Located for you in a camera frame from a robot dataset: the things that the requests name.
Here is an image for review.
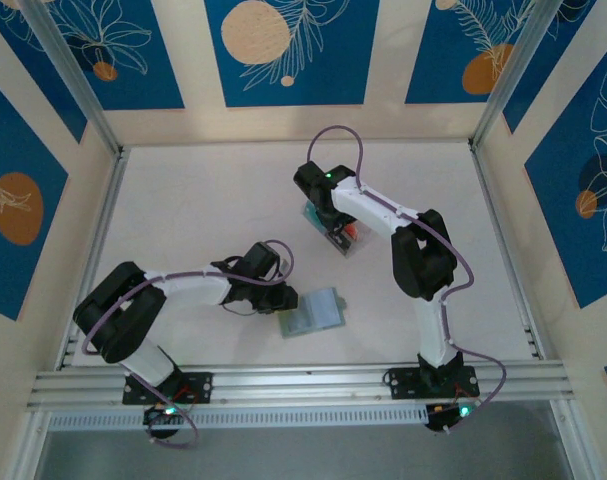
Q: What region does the green card holder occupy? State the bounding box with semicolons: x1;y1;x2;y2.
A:
276;286;348;340

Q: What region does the teal card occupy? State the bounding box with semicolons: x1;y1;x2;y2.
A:
302;200;329;230

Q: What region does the clear plastic card box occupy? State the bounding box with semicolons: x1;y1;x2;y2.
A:
301;198;373;258

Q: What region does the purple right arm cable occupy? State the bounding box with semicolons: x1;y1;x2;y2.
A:
306;124;508;434

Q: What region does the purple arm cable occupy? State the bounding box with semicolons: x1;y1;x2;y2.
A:
306;124;508;434
82;239;297;449

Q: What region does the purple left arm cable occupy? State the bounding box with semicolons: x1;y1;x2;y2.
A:
82;239;297;449

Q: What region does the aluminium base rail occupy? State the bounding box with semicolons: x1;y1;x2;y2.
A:
25;358;570;414

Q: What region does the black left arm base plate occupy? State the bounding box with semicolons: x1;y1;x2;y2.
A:
121;370;215;405

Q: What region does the white slotted cable duct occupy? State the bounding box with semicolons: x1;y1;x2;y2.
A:
46;404;430;432

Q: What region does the aluminium side rail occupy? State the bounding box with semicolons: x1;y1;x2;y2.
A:
470;142;547;361
55;147;132;371

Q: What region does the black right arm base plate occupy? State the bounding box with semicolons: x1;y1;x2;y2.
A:
385;365;481;400

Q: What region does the aluminium frame post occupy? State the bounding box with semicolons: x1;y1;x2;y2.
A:
470;0;567;151
20;0;124;157

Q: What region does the aluminium lower frame beam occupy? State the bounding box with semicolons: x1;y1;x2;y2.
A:
7;409;52;480
550;399;592;480

